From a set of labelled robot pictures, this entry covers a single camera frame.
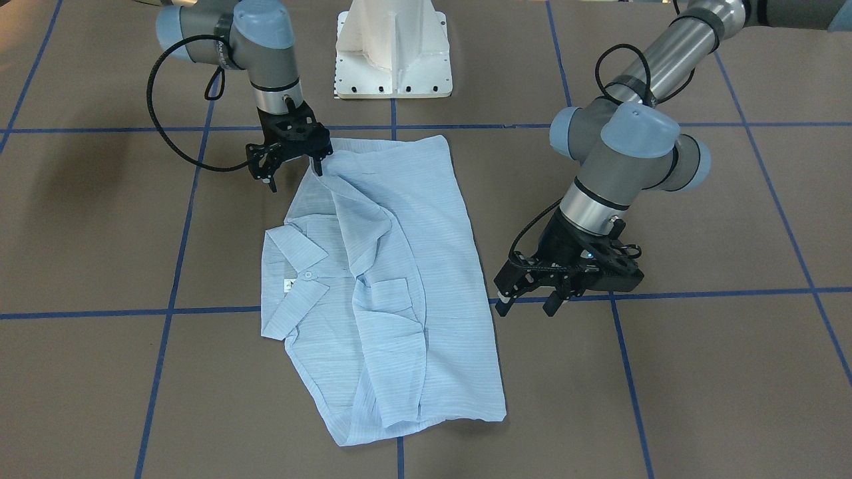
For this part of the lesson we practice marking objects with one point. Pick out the white pedestal column base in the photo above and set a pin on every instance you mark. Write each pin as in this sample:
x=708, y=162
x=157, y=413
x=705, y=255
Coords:
x=392, y=50

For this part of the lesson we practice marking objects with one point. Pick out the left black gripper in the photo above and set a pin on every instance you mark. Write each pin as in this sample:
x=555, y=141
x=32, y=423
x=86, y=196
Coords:
x=563, y=241

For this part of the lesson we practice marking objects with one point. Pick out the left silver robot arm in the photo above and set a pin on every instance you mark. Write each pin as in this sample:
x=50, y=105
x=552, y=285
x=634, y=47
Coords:
x=625, y=145

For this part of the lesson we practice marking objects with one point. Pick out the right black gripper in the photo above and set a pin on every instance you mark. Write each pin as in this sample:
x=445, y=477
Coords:
x=267, y=158

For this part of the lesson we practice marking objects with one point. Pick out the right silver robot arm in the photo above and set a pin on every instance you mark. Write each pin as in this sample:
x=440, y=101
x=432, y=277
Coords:
x=255, y=37

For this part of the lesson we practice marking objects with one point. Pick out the light blue button-up shirt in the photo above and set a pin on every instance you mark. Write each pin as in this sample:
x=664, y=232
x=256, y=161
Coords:
x=374, y=284

